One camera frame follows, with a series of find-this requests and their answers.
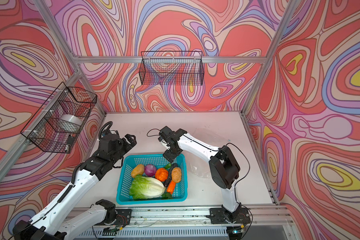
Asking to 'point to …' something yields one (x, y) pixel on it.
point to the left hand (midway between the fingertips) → (133, 139)
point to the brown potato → (139, 169)
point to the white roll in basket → (71, 118)
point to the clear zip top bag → (197, 165)
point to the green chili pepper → (169, 165)
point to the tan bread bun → (176, 174)
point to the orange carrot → (170, 187)
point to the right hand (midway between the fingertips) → (176, 156)
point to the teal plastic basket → (180, 194)
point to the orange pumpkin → (161, 174)
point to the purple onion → (150, 170)
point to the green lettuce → (143, 187)
